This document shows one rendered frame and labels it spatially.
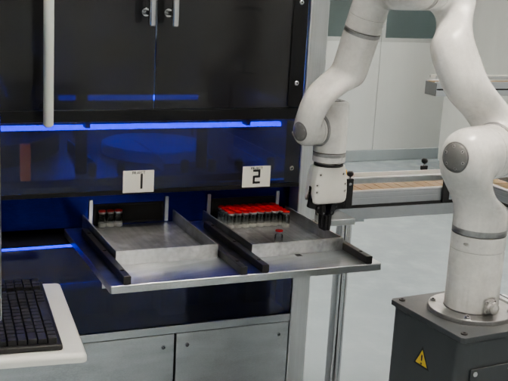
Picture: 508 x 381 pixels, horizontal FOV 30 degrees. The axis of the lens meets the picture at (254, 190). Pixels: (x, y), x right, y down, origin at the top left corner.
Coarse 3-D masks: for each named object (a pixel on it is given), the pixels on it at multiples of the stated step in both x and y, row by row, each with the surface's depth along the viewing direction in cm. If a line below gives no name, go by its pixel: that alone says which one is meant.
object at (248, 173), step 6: (246, 168) 262; (252, 168) 263; (258, 168) 263; (264, 168) 264; (270, 168) 265; (246, 174) 262; (252, 174) 263; (258, 174) 264; (264, 174) 264; (270, 174) 265; (246, 180) 263; (258, 180) 264; (264, 180) 265; (246, 186) 263; (252, 186) 264; (258, 186) 265; (264, 186) 265
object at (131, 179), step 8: (128, 176) 249; (136, 176) 250; (144, 176) 250; (152, 176) 251; (128, 184) 249; (136, 184) 250; (144, 184) 251; (152, 184) 252; (128, 192) 250; (136, 192) 251
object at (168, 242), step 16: (128, 224) 260; (144, 224) 261; (160, 224) 262; (176, 224) 262; (192, 224) 251; (112, 240) 244; (128, 240) 245; (144, 240) 246; (160, 240) 246; (176, 240) 247; (192, 240) 248; (208, 240) 240; (128, 256) 226; (144, 256) 228; (160, 256) 229; (176, 256) 231; (192, 256) 233; (208, 256) 234
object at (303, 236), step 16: (288, 208) 274; (224, 224) 253; (304, 224) 266; (240, 240) 242; (256, 240) 251; (272, 240) 252; (288, 240) 253; (304, 240) 242; (320, 240) 244; (336, 240) 246
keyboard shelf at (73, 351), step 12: (48, 288) 229; (60, 288) 231; (48, 300) 221; (60, 300) 222; (60, 312) 214; (60, 324) 207; (72, 324) 208; (60, 336) 201; (72, 336) 201; (72, 348) 195; (84, 348) 196; (0, 360) 188; (12, 360) 189; (24, 360) 189; (36, 360) 190; (48, 360) 191; (60, 360) 192; (72, 360) 192; (84, 360) 193
